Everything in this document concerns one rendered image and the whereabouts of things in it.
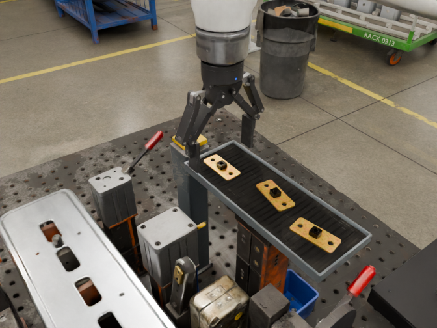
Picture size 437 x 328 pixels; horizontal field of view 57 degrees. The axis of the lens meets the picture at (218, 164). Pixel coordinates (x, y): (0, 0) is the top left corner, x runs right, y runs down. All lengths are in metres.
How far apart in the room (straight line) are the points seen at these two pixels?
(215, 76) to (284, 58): 2.68
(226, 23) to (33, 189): 1.16
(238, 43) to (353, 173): 2.22
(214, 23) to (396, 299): 0.86
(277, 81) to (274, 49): 0.28
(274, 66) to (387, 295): 2.50
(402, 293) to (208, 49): 0.84
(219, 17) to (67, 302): 0.59
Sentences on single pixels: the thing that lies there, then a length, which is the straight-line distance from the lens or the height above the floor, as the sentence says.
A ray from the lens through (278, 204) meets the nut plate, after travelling 0.76.
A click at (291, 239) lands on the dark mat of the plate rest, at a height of 1.16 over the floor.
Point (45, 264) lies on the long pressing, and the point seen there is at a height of 1.00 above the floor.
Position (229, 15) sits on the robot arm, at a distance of 0.64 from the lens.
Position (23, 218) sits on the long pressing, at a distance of 1.06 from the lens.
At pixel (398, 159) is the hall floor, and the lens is 3.05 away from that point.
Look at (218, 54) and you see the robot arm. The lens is 0.67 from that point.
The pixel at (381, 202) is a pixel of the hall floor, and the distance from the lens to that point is 2.65.
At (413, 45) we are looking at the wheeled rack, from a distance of 4.33.
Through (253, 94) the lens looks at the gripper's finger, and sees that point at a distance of 0.79.
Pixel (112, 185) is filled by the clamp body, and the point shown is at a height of 1.06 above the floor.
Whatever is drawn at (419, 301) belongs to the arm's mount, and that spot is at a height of 0.76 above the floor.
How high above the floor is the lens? 1.68
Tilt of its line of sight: 38 degrees down
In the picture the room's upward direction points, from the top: straight up
